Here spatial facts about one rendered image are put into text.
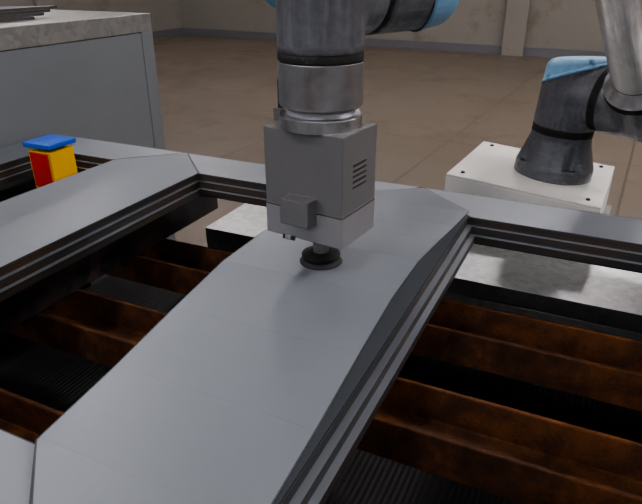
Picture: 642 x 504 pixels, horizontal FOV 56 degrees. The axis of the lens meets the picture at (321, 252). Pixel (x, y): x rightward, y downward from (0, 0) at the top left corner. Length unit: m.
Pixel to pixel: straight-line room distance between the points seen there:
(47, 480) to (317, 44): 0.37
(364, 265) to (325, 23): 0.23
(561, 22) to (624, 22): 8.29
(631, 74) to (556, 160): 0.24
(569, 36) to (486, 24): 1.15
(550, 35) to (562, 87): 8.10
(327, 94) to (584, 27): 8.80
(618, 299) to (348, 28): 0.69
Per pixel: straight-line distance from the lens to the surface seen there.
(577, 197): 1.21
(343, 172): 0.52
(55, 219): 0.88
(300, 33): 0.51
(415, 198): 0.88
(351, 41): 0.52
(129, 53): 1.56
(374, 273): 0.58
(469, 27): 9.56
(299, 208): 0.54
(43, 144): 1.11
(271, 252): 0.62
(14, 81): 1.34
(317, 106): 0.51
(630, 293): 1.08
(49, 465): 0.46
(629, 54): 1.06
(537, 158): 1.26
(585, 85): 1.22
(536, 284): 1.05
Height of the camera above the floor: 1.15
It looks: 26 degrees down
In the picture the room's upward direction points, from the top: straight up
